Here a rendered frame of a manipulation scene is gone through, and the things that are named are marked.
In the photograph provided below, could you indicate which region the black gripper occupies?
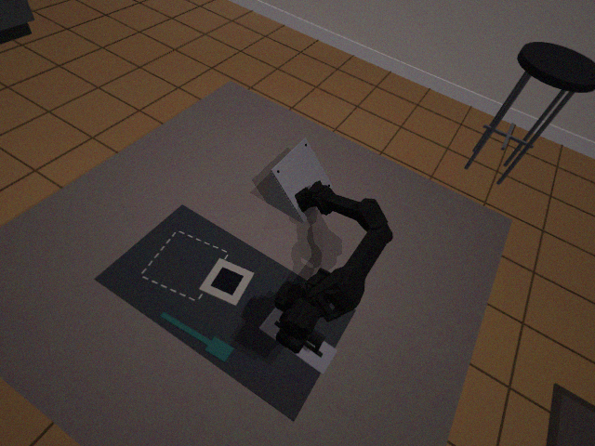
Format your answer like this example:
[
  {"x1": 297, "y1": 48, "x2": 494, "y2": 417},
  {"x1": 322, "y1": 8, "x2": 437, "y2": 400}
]
[{"x1": 276, "y1": 298, "x2": 331, "y2": 353}]

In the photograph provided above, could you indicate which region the beige square tile with dark centre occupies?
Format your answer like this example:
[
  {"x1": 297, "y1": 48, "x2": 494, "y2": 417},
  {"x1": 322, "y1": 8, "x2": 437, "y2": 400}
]
[{"x1": 199, "y1": 258, "x2": 255, "y2": 306}]

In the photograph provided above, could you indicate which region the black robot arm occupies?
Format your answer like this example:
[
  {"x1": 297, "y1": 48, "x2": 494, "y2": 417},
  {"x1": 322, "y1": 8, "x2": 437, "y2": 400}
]
[{"x1": 274, "y1": 180, "x2": 393, "y2": 340}]

